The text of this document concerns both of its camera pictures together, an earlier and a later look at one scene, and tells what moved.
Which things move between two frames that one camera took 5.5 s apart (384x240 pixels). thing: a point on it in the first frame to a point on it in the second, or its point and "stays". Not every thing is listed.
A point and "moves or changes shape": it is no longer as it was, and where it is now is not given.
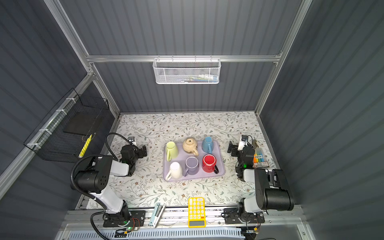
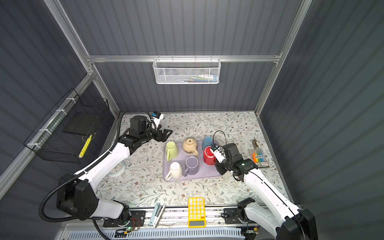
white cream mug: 175,172 stays
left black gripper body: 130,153 to 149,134
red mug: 209,161 moves or changes shape
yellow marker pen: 84,147 stays
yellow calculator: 196,212 stays
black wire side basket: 66,131 stays
